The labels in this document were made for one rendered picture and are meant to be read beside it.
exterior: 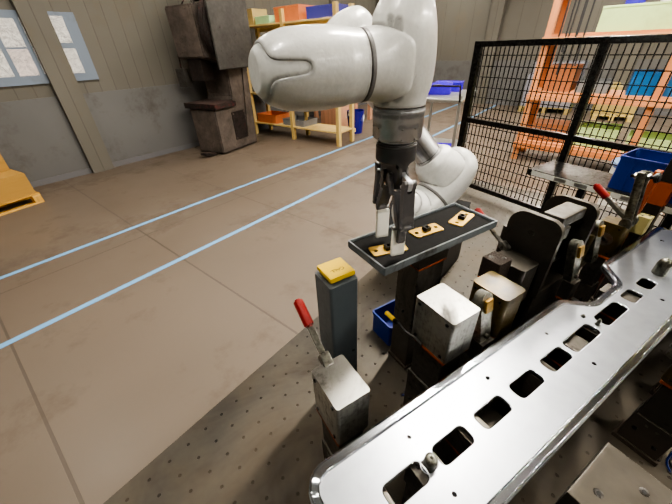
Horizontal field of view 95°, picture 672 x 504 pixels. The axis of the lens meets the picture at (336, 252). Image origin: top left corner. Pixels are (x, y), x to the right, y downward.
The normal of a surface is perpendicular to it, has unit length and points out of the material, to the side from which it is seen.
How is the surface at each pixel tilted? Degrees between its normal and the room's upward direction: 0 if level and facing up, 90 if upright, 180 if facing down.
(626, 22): 90
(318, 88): 113
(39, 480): 0
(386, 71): 93
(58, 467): 0
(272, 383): 0
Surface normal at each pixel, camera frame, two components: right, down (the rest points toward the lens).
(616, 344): -0.04, -0.83
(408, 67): 0.29, 0.55
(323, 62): 0.28, 0.34
